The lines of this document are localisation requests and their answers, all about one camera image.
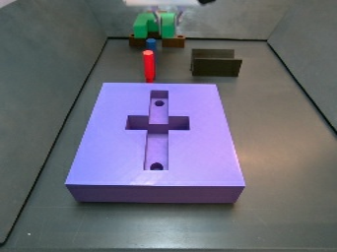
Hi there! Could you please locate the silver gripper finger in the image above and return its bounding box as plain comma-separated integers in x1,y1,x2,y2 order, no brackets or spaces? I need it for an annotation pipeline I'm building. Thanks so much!
150,6,162,31
175,6,185,27

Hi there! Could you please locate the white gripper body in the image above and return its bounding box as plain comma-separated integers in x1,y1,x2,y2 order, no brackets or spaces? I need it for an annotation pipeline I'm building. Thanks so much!
123,0,197,7

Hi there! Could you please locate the green U-shaped block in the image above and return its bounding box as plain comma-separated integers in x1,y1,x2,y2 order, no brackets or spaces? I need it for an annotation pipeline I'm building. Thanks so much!
132,12,175,38

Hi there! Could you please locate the black metal fixture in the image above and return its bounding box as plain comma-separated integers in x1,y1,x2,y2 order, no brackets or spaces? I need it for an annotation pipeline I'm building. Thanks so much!
191,48,242,77

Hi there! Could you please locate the purple board with cross slot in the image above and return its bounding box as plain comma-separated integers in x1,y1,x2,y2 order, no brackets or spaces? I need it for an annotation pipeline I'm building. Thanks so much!
66,83,245,203

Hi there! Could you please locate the brown cross-shaped block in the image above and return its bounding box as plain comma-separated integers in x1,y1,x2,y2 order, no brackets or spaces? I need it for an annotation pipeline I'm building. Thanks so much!
128,31,186,48

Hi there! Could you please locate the blue peg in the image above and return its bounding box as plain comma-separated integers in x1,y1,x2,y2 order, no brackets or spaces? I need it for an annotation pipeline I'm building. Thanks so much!
146,38,157,51

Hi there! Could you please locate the red peg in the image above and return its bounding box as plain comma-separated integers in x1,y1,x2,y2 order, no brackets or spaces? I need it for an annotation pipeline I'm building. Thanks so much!
142,50,155,83

